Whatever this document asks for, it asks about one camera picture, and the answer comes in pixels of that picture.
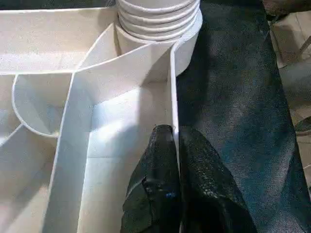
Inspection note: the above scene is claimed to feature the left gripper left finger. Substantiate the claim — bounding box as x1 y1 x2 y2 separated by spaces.
121 124 182 233

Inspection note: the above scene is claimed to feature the white plastic table leg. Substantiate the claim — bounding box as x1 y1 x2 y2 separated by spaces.
116 0 200 46

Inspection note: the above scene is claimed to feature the white plastic table top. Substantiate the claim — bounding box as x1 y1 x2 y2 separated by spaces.
0 6 204 233

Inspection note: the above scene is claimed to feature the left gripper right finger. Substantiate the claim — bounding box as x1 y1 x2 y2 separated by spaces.
179 128 258 233

